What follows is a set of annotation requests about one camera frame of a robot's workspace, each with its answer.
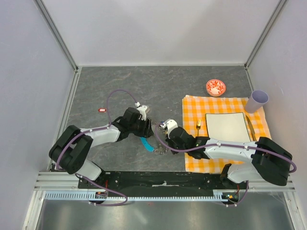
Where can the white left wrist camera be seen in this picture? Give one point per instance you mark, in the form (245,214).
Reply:
(143,109)

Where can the white square plate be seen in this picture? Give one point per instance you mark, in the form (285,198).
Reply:
(227,127)

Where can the gold knife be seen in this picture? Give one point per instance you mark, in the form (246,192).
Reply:
(251,128)

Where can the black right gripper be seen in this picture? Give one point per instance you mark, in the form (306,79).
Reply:
(170,143)

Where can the lilac plastic cup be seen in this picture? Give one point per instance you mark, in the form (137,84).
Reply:
(257,100)

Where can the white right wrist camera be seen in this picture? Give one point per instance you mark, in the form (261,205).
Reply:
(168,126)

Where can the gold fork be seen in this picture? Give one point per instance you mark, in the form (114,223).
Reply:
(198,126)

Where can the light blue cable duct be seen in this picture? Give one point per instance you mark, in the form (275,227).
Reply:
(94,196)

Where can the blue plastic keyring handle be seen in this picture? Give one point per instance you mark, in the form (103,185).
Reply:
(146,144)

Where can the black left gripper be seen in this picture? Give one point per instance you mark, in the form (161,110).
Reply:
(147,132)

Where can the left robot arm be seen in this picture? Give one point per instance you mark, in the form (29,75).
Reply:
(71,149)

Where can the red patterned bowl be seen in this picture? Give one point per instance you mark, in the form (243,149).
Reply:
(215,87)

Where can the orange checkered cloth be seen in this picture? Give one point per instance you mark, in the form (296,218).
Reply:
(195,108)

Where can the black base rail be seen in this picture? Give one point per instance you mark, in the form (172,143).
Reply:
(165,184)

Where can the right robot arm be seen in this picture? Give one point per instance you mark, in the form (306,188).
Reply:
(262,159)

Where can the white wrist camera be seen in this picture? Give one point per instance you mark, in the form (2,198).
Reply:
(143,109)
(168,126)

